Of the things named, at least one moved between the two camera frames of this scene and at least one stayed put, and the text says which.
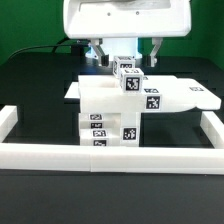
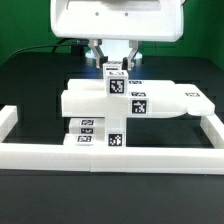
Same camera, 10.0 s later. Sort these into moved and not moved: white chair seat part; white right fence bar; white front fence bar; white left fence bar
Moved: white chair seat part
Not moved: white right fence bar; white front fence bar; white left fence bar
